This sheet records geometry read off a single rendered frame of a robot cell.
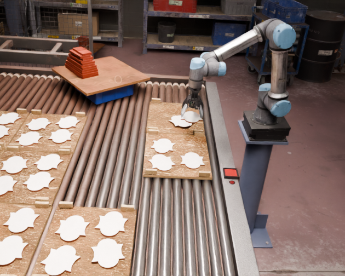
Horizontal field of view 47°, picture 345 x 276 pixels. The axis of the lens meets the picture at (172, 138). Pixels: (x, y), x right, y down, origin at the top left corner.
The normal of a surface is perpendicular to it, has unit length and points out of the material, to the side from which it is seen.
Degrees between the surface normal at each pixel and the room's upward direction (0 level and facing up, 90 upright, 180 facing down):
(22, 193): 0
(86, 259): 0
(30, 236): 0
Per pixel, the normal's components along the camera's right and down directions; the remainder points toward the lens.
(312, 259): 0.06, -0.85
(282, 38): 0.20, 0.40
